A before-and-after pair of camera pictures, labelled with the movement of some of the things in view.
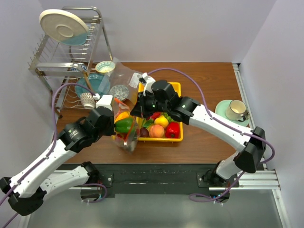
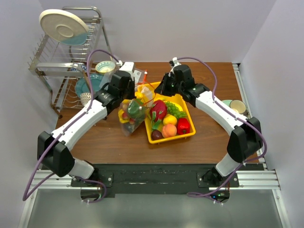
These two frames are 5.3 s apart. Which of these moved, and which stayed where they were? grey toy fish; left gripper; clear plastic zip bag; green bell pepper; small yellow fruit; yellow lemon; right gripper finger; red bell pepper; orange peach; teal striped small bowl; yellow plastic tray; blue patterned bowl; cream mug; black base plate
Moved: yellow plastic tray; yellow lemon; orange peach; small yellow fruit; green bell pepper; left gripper; clear plastic zip bag; right gripper finger; red bell pepper; grey toy fish
Stayed: teal striped small bowl; blue patterned bowl; black base plate; cream mug
